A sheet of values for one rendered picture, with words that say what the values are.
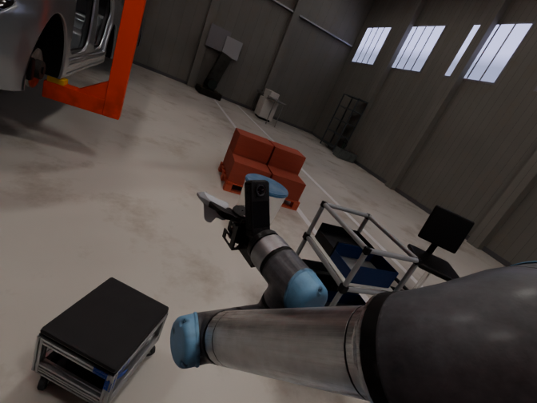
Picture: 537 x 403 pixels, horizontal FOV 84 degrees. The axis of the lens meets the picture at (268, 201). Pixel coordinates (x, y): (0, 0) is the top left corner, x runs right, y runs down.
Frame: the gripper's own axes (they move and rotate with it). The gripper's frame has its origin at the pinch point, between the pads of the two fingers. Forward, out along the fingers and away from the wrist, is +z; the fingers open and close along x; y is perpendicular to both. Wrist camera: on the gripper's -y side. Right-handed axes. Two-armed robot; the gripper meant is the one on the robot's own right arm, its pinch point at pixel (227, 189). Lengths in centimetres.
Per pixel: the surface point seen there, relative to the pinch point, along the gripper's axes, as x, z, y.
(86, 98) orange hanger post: -10, 296, 58
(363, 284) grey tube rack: 99, 7, 61
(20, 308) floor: -51, 87, 117
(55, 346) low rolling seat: -36, 37, 90
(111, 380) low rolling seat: -19, 18, 93
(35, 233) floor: -48, 152, 118
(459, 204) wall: 841, 238, 173
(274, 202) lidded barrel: 139, 144, 93
